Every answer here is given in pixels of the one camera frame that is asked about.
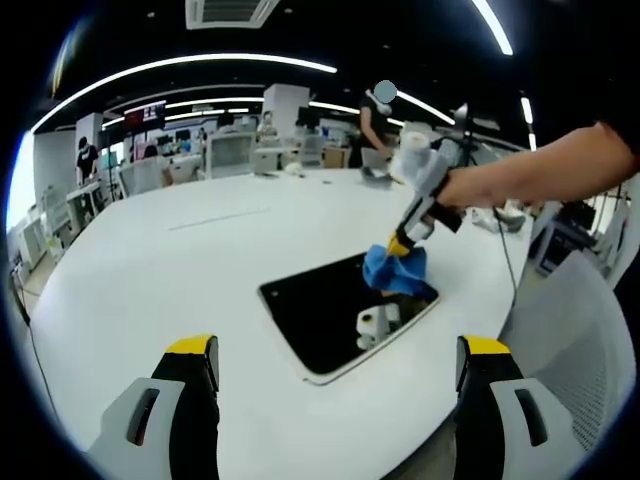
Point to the grey bag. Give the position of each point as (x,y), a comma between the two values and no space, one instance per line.
(376,176)

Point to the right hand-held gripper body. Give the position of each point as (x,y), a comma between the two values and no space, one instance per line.
(425,170)

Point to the white controller device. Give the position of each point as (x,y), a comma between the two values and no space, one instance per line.
(500,217)

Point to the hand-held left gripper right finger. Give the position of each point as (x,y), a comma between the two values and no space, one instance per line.
(510,435)

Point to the red display screen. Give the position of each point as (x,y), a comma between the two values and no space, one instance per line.
(145,114)

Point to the small white object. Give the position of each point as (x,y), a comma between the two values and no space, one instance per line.
(295,169)

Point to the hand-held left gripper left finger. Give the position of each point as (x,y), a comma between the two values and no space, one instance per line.
(150,440)

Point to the grey mesh office chair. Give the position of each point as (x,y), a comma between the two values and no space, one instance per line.
(565,340)

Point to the blue cleaning cloth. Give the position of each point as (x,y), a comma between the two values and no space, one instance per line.
(400,272)

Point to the white office chair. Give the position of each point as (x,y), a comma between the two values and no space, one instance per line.
(142,177)
(230,155)

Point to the black tray with white rim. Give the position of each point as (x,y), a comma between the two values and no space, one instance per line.
(325,310)

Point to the person's right hand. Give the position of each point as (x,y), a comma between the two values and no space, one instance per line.
(462,192)

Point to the long curved ceiling light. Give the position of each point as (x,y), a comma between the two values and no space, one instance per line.
(175,62)

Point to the ceiling air conditioner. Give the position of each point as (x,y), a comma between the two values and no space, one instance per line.
(230,14)

